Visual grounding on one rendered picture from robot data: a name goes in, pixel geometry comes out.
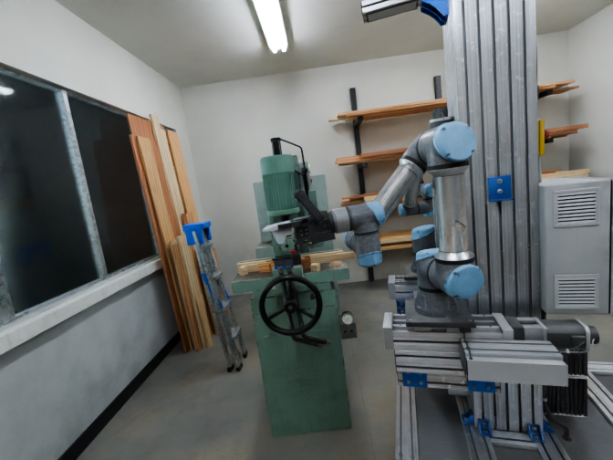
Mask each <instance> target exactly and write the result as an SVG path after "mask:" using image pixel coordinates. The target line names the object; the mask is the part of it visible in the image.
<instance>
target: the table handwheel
mask: <svg viewBox="0 0 613 460"><path fill-rule="evenodd" d="M284 281H288V298H287V299H286V301H285V305H284V307H283V308H281V309H280V310H278V311H277V312H276V313H274V314H272V315H271V316H269V317H268V316H267V314H266V311H265V299H266V296H267V294H268V292H269V291H270V289H271V288H272V287H274V286H275V285H277V284H278V283H281V282H284ZM292 281H297V282H300V283H302V284H304V285H306V286H307V287H309V288H310V289H311V291H312V292H314V293H315V296H316V302H317V309H316V313H315V315H313V314H311V313H308V312H306V311H304V310H303V309H301V308H299V307H298V306H297V301H296V300H295V299H294V297H293V294H292ZM322 308H323V302H322V297H321V295H320V292H319V290H318V289H317V287H316V286H315V285H314V284H313V283H312V282H311V281H310V280H308V279H307V278H305V277H301V276H299V275H283V276H280V277H276V278H274V279H273V280H271V281H270V282H269V283H268V284H267V285H266V286H265V287H264V289H263V291H262V293H261V295H260V298H259V312H260V315H261V318H262V320H263V321H264V323H265V325H266V326H267V327H268V328H269V329H271V330H273V331H274V332H276V333H279V334H281V335H286V336H296V335H300V334H303V333H305V332H307V331H309V330H310V329H312V328H313V327H314V326H315V325H316V324H317V322H318V320H319V318H320V316H321V313H322ZM284 311H285V312H287V313H294V312H296V311H298V312H301V313H303V314H305V315H307V316H309V317H310V318H311V320H310V321H309V322H308V323H307V324H306V325H305V326H304V327H302V328H299V329H283V328H280V327H278V326H276V324H274V323H273V322H272V321H271V320H270V319H272V318H274V317H276V316H277V315H279V314H281V313H283V312H284Z"/></svg>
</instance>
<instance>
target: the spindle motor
mask: <svg viewBox="0 0 613 460"><path fill-rule="evenodd" d="M260 165H261V172H262V178H263V184H264V190H265V202H266V209H267V215H268V216H282V215H289V214H296V213H298V212H300V210H299V202H298V201H296V198H295V197H294V192H295V191H296V190H297V188H296V176H295V173H294V171H295V168H294V161H293V156H292V155H291V154H278V155H272V156H266V157H263V158H261V159H260Z"/></svg>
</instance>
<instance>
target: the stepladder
mask: <svg viewBox="0 0 613 460"><path fill-rule="evenodd" d="M210 226H211V221H205V222H198V223H190V224H187V225H183V226H182V229H183V232H185V234H186V240H187V245H188V246H194V248H195V252H196V255H197V258H198V262H199V265H200V269H201V271H202V273H201V276H202V278H203V281H204V284H205V287H206V291H207V294H208V298H209V300H210V304H211V307H212V311H213V316H214V320H215V323H216V327H217V329H218V333H219V336H220V340H221V343H222V346H223V352H224V356H225V358H226V362H227V365H228V368H227V371H228V372H231V371H232V370H233V368H234V364H233V363H232V361H231V358H230V354H229V351H228V348H227V344H226V340H228V344H229V347H230V350H231V353H232V355H233V358H234V363H235V366H236V370H237V371H240V370H241V369H242V368H243V366H244V365H243V363H242V362H241V360H240V357H239V351H238V350H237V348H236V345H235V342H234V340H236V338H237V339H238V342H239V345H240V348H241V351H242V353H243V357H244V358H247V354H248V353H247V350H246V349H245V346H244V342H243V339H242V336H241V333H240V331H241V327H238V325H237V322H236V319H235V316H234V312H233V309H232V306H231V304H232V300H231V299H229V296H228V294H227V292H226V289H225V286H224V283H223V279H222V274H223V271H220V270H219V267H218V265H217V262H216V259H215V256H214V253H213V249H212V246H213V242H211V243H210V240H212V236H211V230H210ZM219 287H220V288H219ZM220 289H221V290H222V293H223V298H224V300H223V298H222V295H221V291H220ZM227 309H228V312H229V315H230V318H231V321H232V323H233V326H234V327H233V328H231V326H230V323H229V319H228V317H227V313H226V310H227ZM217 311H218V312H217ZM218 313H219V315H218ZM219 316H220V319H221V321H220V319H219ZM221 322H222V324H223V328H222V325H221ZM223 329H224V332H225V335H226V337H224V334H223Z"/></svg>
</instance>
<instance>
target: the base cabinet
mask: <svg viewBox="0 0 613 460"><path fill-rule="evenodd" d="M253 319H254V324H255V335H256V341H257V347H258V352H259V358H260V363H261V370H262V375H263V381H264V386H265V398H266V403H267V409H268V414H269V420H270V425H271V432H272V436H273V437H277V436H285V435H293V434H308V433H315V432H323V431H331V430H338V429H347V428H351V427H352V426H351V419H350V411H349V403H348V388H347V381H346V373H345V365H344V358H343V350H342V342H341V335H340V326H339V319H338V304H337V305H335V306H327V307H323V308H322V313H321V316H320V318H319V320H318V322H317V324H316V325H315V326H314V327H313V328H312V329H310V330H309V331H307V332H306V334H307V335H308V336H312V337H317V338H321V339H327V340H331V344H330V345H327V344H324V343H323V344H324V346H323V348H319V347H316V346H311V345H307V344H304V343H300V342H296V341H294V340H293V339H292V338H291V336H286V335H281V334H279V333H276V332H274V331H273V330H271V329H269V328H268V327H267V326H266V325H265V323H264V321H263V320H262V318H261V315H253ZM270 320H271V321H272V322H273V323H274V324H276V326H278V327H280V328H283V329H290V328H289V324H288V318H287V315H286V312H285V311H284V312H283V313H281V314H279V315H277V316H276V317H274V318H272V319H270Z"/></svg>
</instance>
